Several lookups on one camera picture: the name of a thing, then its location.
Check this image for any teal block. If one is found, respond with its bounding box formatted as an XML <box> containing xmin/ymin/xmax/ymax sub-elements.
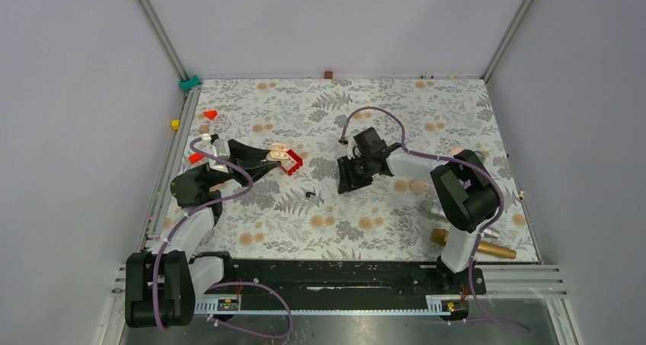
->
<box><xmin>179</xmin><ymin>75</ymin><xmax>201</xmax><ymax>91</ymax></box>

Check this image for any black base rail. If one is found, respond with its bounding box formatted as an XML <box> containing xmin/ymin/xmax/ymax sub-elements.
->
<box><xmin>206</xmin><ymin>256</ymin><xmax>487</xmax><ymax>312</ymax></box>

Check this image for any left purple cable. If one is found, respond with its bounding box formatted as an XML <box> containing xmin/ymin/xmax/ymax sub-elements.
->
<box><xmin>151</xmin><ymin>136</ymin><xmax>295</xmax><ymax>340</ymax></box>

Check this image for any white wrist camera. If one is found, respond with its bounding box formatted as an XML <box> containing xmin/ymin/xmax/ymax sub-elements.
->
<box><xmin>339</xmin><ymin>137</ymin><xmax>361</xmax><ymax>159</ymax></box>
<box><xmin>201</xmin><ymin>134</ymin><xmax>230</xmax><ymax>173</ymax></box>

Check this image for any silver microphone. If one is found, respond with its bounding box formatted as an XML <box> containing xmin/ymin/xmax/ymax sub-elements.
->
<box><xmin>418</xmin><ymin>200</ymin><xmax>500</xmax><ymax>239</ymax></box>

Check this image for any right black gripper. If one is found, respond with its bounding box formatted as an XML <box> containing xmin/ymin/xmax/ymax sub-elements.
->
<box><xmin>337</xmin><ymin>154</ymin><xmax>375</xmax><ymax>195</ymax></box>

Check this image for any red plastic basket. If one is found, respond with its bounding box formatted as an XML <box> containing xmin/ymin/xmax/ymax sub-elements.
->
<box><xmin>280</xmin><ymin>149</ymin><xmax>303</xmax><ymax>176</ymax></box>

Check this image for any orange block lower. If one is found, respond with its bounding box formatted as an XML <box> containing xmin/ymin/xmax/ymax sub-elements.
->
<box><xmin>188</xmin><ymin>153</ymin><xmax>204</xmax><ymax>165</ymax></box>

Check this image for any gold microphone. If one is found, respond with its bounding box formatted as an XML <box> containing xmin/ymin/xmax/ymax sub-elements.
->
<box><xmin>430</xmin><ymin>228</ymin><xmax>516</xmax><ymax>260</ymax></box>

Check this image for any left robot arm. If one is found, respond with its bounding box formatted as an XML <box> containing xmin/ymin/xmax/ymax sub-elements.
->
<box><xmin>125</xmin><ymin>134</ymin><xmax>289</xmax><ymax>329</ymax></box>

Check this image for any orange triangle block upper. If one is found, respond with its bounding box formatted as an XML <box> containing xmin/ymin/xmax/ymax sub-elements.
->
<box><xmin>203</xmin><ymin>110</ymin><xmax>218</xmax><ymax>120</ymax></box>

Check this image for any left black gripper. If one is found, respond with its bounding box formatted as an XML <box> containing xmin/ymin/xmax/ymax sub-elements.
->
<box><xmin>195</xmin><ymin>139</ymin><xmax>281</xmax><ymax>188</ymax></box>

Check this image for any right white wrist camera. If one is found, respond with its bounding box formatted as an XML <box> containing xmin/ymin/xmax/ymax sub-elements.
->
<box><xmin>339</xmin><ymin>137</ymin><xmax>361</xmax><ymax>159</ymax></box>

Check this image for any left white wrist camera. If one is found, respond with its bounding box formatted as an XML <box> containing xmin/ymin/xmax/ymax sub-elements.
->
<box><xmin>201</xmin><ymin>134</ymin><xmax>230</xmax><ymax>173</ymax></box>

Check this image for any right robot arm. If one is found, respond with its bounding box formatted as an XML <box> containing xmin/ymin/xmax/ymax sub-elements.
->
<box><xmin>337</xmin><ymin>127</ymin><xmax>504</xmax><ymax>293</ymax></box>

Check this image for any beige earbud charging case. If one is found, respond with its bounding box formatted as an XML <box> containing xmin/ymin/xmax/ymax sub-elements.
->
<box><xmin>266</xmin><ymin>142</ymin><xmax>291</xmax><ymax>161</ymax></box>

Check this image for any floral patterned mat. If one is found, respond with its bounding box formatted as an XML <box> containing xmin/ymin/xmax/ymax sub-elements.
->
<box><xmin>189</xmin><ymin>78</ymin><xmax>538</xmax><ymax>262</ymax></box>

